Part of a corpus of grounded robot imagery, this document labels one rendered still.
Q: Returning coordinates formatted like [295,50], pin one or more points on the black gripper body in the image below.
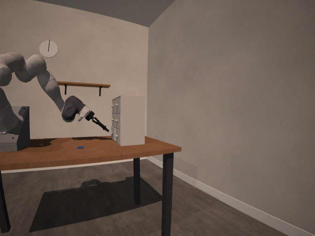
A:
[90,116]

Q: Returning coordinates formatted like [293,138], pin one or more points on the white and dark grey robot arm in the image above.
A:
[25,71]

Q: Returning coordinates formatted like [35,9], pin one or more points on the white chest of drawers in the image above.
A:
[132,120]

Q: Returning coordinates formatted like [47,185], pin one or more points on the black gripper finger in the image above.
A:
[101,125]

